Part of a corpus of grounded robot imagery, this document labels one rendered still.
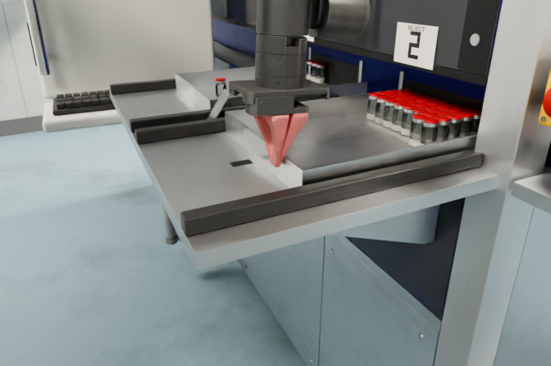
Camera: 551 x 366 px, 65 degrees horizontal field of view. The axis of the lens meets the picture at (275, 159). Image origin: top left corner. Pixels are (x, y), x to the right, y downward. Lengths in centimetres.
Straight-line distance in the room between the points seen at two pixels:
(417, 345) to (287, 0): 63
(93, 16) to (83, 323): 104
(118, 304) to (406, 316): 119
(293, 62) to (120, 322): 138
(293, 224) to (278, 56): 18
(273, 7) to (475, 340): 56
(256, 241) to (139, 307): 135
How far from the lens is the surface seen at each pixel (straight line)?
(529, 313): 84
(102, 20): 134
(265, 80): 48
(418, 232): 70
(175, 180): 55
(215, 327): 162
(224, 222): 44
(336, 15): 50
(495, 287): 72
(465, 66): 64
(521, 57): 59
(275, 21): 47
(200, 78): 104
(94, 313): 178
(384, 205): 50
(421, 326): 84
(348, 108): 82
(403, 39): 72
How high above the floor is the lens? 111
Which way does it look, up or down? 22 degrees down
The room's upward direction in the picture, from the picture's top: straight up
